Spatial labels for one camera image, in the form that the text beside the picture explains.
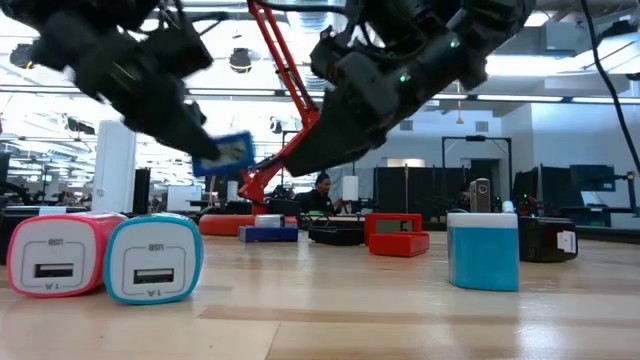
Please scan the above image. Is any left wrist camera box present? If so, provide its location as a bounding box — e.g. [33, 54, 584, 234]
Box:
[142, 19, 215, 79]

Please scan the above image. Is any white building column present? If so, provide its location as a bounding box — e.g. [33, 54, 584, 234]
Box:
[91, 119, 137, 215]

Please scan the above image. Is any white panel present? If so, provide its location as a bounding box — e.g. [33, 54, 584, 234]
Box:
[166, 185, 203, 213]

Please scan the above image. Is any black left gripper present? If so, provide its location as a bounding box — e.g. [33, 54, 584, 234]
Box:
[32, 12, 221, 161]

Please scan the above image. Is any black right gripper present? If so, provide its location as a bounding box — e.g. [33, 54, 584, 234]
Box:
[282, 29, 489, 178]

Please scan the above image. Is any blue digital timer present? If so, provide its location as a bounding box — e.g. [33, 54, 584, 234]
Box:
[191, 130, 257, 178]

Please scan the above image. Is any small silver white device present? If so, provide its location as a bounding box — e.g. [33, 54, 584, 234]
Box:
[254, 213, 286, 229]

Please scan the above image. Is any grey rounded device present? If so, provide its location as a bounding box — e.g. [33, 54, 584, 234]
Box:
[468, 177, 493, 214]

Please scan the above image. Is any black monitor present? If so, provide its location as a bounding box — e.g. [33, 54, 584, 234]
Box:
[204, 172, 250, 202]

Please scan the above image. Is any pink USB charger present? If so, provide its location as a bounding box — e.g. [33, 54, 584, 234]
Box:
[5, 211, 129, 300]

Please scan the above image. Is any person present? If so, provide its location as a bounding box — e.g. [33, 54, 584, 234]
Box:
[294, 172, 346, 216]
[452, 182, 474, 214]

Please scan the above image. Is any black partition wall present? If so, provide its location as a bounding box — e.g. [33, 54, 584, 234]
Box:
[373, 166, 501, 224]

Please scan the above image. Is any blue white USB charger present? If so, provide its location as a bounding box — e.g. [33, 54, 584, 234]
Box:
[446, 212, 520, 293]

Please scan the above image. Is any tall black speaker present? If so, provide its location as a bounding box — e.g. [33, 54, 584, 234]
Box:
[132, 168, 152, 215]

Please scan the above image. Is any dark workstation equipment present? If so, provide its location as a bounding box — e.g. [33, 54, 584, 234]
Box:
[513, 163, 640, 229]

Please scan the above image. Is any black aluminium table frame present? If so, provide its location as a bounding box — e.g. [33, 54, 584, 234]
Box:
[0, 212, 640, 246]

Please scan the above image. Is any blue rectangular box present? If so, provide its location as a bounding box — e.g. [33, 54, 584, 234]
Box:
[238, 225, 300, 244]

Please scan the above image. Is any black metal gantry frame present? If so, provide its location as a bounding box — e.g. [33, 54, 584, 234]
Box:
[441, 135, 513, 201]

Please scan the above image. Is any black ceiling dome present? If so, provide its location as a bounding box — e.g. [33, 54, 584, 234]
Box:
[8, 43, 35, 70]
[228, 47, 253, 75]

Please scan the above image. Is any red desk lamp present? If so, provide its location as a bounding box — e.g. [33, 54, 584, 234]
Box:
[198, 0, 322, 238]

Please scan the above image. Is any teal USB charger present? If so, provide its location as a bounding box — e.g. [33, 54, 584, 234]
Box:
[103, 213, 205, 306]

